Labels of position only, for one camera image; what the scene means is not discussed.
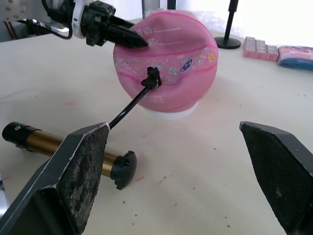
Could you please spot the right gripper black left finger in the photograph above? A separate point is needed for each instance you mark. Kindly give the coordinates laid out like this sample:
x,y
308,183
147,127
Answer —
x,y
73,176

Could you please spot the pink tray of small boxes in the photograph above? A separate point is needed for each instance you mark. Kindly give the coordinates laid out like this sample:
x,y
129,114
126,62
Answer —
x,y
259,49

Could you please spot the gold and black hand pump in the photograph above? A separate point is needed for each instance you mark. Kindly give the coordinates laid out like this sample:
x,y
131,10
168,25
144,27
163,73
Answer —
x,y
122,169

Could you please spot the red and blue packet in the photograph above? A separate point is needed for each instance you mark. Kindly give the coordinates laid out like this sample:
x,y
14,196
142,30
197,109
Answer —
x,y
296,57

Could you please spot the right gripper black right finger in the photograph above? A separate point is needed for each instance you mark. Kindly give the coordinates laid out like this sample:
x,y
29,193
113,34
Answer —
x,y
281,171

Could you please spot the pink printed ball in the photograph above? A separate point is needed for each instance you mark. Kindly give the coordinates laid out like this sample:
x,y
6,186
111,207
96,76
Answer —
x,y
190,93

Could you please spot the black stand with round base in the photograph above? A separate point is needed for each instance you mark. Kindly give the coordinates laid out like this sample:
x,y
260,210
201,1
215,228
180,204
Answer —
x,y
228,42

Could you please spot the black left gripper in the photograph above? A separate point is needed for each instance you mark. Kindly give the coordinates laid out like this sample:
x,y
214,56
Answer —
x,y
95,22

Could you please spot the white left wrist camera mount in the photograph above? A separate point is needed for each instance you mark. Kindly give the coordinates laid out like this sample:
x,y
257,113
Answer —
x,y
77,22

